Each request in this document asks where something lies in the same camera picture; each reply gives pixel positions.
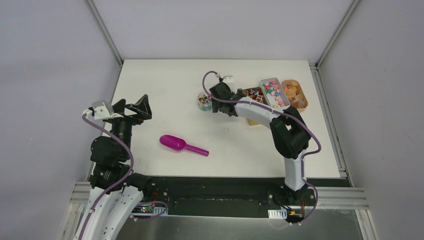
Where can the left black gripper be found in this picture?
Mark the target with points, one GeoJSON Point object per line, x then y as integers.
{"type": "Point", "coordinates": [126, 112]}

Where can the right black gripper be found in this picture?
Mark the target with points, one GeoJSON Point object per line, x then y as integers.
{"type": "Point", "coordinates": [216, 106]}

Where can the clear plastic jar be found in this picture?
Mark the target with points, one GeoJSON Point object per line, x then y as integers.
{"type": "Point", "coordinates": [204, 102]}

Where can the magenta plastic scoop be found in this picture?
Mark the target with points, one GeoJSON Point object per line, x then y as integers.
{"type": "Point", "coordinates": [178, 144]}

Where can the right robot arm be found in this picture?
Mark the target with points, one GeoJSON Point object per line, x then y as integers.
{"type": "Point", "coordinates": [287, 129]}

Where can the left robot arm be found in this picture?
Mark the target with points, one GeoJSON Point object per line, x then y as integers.
{"type": "Point", "coordinates": [115, 189]}

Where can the white box of colourful candies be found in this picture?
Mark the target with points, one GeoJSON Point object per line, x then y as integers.
{"type": "Point", "coordinates": [274, 93]}

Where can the gold tin of lollipops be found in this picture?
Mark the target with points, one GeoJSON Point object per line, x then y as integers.
{"type": "Point", "coordinates": [256, 93]}

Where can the orange tray of gummies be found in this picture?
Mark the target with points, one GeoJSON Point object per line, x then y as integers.
{"type": "Point", "coordinates": [295, 94]}

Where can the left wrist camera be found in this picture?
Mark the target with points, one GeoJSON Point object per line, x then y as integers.
{"type": "Point", "coordinates": [101, 110]}

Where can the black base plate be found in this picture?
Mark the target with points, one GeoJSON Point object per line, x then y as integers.
{"type": "Point", "coordinates": [231, 197]}

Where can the right aluminium frame post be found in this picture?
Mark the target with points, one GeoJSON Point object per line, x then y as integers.
{"type": "Point", "coordinates": [351, 9]}

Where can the aluminium frame post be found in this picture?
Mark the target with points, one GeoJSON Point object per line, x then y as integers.
{"type": "Point", "coordinates": [98, 20]}
{"type": "Point", "coordinates": [351, 9]}

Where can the left aluminium rail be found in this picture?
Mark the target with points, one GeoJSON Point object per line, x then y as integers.
{"type": "Point", "coordinates": [81, 192]}

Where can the aluminium rail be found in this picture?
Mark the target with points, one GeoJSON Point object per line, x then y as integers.
{"type": "Point", "coordinates": [81, 192]}
{"type": "Point", "coordinates": [341, 198]}

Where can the left aluminium frame post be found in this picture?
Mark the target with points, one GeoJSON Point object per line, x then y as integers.
{"type": "Point", "coordinates": [98, 20]}

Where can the right white cable duct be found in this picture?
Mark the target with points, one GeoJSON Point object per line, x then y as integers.
{"type": "Point", "coordinates": [277, 214]}

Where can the right aluminium rail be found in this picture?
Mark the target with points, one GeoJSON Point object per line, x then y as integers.
{"type": "Point", "coordinates": [341, 198]}

